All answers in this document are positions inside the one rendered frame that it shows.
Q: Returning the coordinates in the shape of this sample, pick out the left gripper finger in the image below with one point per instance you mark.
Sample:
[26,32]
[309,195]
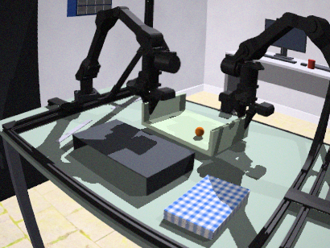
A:
[248,117]
[240,113]

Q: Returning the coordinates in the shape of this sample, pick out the orange ball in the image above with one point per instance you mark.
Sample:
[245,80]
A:
[199,131]

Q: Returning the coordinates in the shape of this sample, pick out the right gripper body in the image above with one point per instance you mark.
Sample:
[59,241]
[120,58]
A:
[162,94]

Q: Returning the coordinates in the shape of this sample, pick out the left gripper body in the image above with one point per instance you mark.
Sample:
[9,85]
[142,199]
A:
[265,109]

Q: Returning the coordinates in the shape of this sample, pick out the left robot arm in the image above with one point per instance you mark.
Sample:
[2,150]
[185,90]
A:
[317,29]

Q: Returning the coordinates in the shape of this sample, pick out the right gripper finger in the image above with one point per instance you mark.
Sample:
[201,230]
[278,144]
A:
[143,96]
[152,103]

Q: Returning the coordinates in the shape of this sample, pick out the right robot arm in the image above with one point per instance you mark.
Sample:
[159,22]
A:
[149,38]

